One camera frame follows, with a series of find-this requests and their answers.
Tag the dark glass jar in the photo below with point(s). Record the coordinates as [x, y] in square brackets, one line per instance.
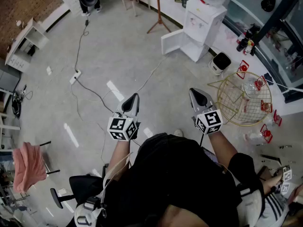
[185, 2]

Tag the clear bottle red label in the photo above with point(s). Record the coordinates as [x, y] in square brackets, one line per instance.
[240, 39]

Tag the white shelf unit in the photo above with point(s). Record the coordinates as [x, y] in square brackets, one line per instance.
[17, 60]

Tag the person's left forearm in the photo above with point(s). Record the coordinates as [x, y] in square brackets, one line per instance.
[118, 155]

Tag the person's black shirt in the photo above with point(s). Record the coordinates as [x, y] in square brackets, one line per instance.
[177, 174]

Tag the wooden coat stand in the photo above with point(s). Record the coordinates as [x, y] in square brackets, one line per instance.
[159, 8]

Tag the clear plastic bag red print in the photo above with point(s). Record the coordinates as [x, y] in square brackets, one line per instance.
[230, 35]

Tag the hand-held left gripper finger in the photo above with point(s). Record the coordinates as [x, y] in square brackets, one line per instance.
[129, 103]
[136, 109]

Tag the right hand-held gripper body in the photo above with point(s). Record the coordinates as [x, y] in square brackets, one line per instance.
[210, 122]

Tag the dark cloth pouch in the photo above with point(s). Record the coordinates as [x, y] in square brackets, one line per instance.
[268, 77]

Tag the white water dispenser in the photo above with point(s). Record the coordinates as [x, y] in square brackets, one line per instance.
[214, 29]

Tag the red-framed glass jar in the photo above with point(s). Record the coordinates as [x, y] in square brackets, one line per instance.
[277, 119]
[266, 106]
[267, 133]
[242, 68]
[260, 81]

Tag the person's right shoe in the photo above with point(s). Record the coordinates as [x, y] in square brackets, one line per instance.
[178, 132]

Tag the pink cloth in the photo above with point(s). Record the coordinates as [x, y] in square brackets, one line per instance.
[28, 167]

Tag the white power strip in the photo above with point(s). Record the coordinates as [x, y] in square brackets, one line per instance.
[75, 77]

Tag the white trash bin black liner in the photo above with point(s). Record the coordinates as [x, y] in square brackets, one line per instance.
[221, 60]

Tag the small screen device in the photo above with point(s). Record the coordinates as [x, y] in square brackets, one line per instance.
[210, 155]

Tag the bottle with yellow cap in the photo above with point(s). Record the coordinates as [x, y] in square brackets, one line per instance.
[248, 48]

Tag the black window frame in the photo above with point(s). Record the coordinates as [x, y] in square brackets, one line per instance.
[272, 18]

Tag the dark glass bottle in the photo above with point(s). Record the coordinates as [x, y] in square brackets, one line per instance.
[242, 45]

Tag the person's right forearm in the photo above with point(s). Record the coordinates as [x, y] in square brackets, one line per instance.
[220, 145]

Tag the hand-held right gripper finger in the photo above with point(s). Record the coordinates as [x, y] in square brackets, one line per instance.
[200, 98]
[193, 100]

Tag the black office chair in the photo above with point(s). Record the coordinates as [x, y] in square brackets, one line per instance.
[82, 188]

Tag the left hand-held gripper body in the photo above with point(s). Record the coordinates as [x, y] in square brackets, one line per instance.
[118, 126]

